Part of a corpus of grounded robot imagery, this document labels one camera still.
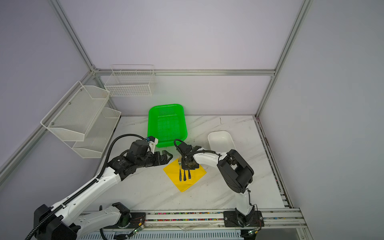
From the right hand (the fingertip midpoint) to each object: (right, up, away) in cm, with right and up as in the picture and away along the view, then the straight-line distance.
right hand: (185, 166), depth 92 cm
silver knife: (+3, -4, -2) cm, 5 cm away
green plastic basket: (-16, +28, +24) cm, 40 cm away
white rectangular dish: (+25, +15, +13) cm, 31 cm away
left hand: (-9, +8, -15) cm, 20 cm away
